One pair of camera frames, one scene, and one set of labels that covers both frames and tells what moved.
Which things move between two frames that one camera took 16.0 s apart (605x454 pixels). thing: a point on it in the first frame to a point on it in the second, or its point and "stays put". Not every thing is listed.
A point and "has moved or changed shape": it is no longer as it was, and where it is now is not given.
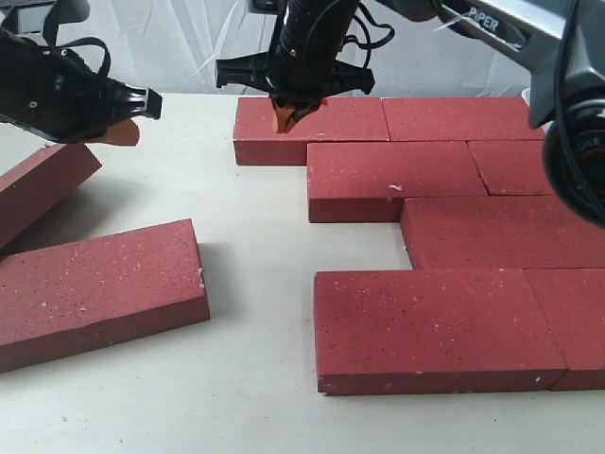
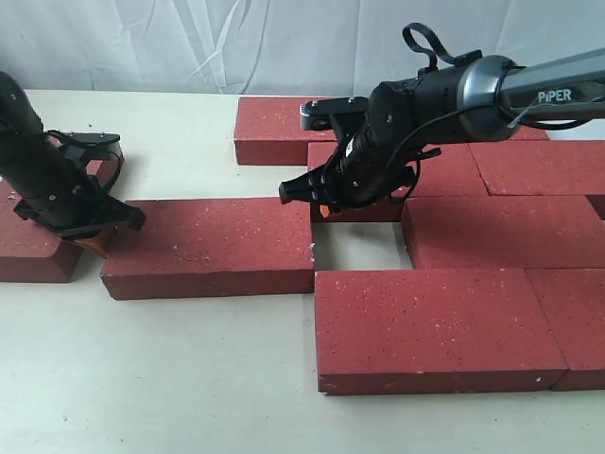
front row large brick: x=433 y=331 stays put
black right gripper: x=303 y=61 to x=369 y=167
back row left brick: x=256 y=141 stays put
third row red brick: x=499 y=232 stays put
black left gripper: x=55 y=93 to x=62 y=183
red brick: x=87 y=295 to x=200 y=247
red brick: x=36 y=185 has moved or changed shape
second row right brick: x=511 y=166 stays put
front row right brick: x=573 y=303 stays put
